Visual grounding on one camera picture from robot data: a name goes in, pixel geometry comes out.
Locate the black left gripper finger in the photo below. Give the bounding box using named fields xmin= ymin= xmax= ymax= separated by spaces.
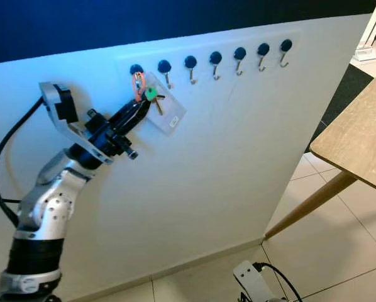
xmin=116 ymin=99 xmax=147 ymax=122
xmin=124 ymin=104 xmax=152 ymax=131

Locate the orange loop key bunch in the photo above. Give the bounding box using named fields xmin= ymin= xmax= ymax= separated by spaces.
xmin=132 ymin=71 xmax=187 ymax=135

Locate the white hook board panel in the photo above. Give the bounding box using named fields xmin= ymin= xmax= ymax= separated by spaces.
xmin=0 ymin=13 xmax=375 ymax=302

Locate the dark floor mat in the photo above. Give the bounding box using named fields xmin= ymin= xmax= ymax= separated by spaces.
xmin=317 ymin=63 xmax=366 ymax=147

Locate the light wooden table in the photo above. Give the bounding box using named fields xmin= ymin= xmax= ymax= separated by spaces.
xmin=263 ymin=63 xmax=376 ymax=241

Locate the white stand base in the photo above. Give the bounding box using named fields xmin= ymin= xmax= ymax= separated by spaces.
xmin=350 ymin=11 xmax=376 ymax=64

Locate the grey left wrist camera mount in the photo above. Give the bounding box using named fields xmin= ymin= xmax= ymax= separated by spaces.
xmin=38 ymin=82 xmax=114 ymax=166

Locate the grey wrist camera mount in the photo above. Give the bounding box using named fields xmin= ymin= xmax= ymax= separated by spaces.
xmin=233 ymin=260 xmax=277 ymax=302
xmin=38 ymin=82 xmax=114 ymax=166

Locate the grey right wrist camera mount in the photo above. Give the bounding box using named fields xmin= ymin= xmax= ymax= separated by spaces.
xmin=233 ymin=260 xmax=277 ymax=302

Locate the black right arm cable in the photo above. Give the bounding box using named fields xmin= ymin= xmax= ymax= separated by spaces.
xmin=253 ymin=262 xmax=306 ymax=302

